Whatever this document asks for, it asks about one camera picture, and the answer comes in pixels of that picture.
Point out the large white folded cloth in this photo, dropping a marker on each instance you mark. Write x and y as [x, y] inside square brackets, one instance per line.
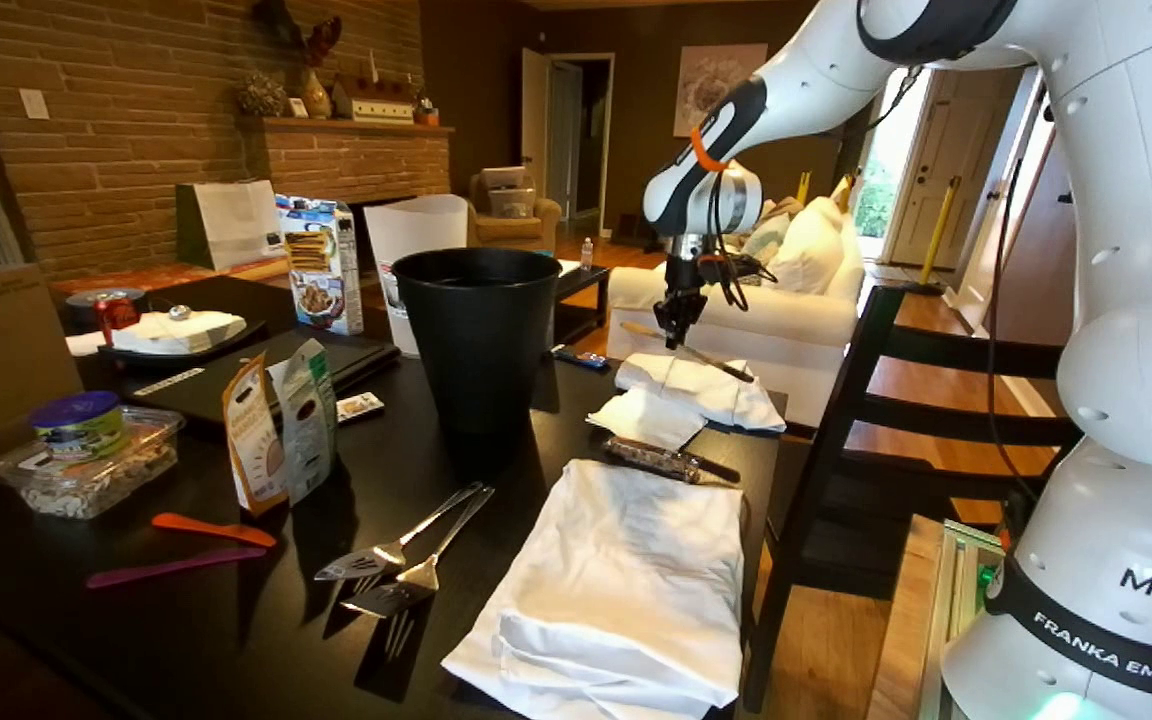
[601, 602]

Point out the white paper bag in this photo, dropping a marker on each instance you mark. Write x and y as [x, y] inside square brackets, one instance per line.
[241, 224]

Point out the white paper towel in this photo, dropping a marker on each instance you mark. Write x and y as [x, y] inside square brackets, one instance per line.
[649, 416]

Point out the vase with dried flowers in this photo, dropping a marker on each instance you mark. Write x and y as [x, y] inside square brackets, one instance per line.
[315, 87]

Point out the white translucent bin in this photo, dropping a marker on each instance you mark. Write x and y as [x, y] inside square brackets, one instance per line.
[419, 229]

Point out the framed wall picture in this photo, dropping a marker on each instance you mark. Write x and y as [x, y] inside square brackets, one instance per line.
[710, 74]

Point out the yellow stick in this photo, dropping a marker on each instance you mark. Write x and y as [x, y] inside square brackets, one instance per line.
[937, 229]

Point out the clear plastic food container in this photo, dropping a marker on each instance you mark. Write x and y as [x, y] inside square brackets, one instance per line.
[91, 480]

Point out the brown and white pouch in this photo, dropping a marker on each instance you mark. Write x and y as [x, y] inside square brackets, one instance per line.
[250, 440]

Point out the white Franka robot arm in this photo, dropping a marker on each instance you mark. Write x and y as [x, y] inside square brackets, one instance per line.
[1121, 332]

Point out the small blue packet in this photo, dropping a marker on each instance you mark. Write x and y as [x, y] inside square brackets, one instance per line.
[583, 359]

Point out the white plastic utensil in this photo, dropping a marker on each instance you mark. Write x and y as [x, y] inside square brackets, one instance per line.
[167, 381]

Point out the black flat tray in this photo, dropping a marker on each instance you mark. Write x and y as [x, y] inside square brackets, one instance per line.
[239, 381]

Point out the blue white cereal box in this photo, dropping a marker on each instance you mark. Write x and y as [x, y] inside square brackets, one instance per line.
[320, 265]

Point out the black wooden chair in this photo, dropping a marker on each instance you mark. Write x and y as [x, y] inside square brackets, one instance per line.
[951, 353]

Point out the metal serving fork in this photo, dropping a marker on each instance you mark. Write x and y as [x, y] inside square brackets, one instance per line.
[402, 540]

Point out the orange plastic knife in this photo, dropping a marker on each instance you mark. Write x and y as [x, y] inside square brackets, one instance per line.
[217, 531]

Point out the small white card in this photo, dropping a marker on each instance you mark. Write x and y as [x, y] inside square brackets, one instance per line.
[361, 407]

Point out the green and white pouch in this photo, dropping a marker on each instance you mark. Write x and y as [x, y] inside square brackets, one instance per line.
[307, 423]

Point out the black coffee table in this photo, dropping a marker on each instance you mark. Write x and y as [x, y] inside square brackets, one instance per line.
[583, 284]

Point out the brown snack bar wrapper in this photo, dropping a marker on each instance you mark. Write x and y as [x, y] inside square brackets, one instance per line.
[658, 456]

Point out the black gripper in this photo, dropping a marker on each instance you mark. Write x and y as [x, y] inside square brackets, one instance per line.
[685, 272]

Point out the small white folded cloth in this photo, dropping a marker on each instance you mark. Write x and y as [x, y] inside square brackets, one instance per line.
[748, 396]

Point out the black plastic bucket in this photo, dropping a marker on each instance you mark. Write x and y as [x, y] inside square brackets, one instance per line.
[478, 346]

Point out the light wooden crate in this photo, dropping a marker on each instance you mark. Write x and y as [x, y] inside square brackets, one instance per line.
[908, 624]

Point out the white sofa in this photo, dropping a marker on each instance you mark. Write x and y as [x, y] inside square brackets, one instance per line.
[802, 332]

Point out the purple plastic knife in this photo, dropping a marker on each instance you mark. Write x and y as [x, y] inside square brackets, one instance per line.
[176, 567]

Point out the white takeout box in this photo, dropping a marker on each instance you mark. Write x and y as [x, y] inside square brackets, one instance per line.
[183, 329]

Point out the white sofa pillow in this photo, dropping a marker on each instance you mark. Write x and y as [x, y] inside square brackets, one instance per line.
[808, 250]

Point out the wooden spoon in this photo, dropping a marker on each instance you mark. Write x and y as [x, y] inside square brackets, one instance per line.
[726, 368]

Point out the tan armchair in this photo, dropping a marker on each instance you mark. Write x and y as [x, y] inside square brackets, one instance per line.
[516, 220]

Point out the white wall light switch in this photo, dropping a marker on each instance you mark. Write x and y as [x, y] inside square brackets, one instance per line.
[35, 107]

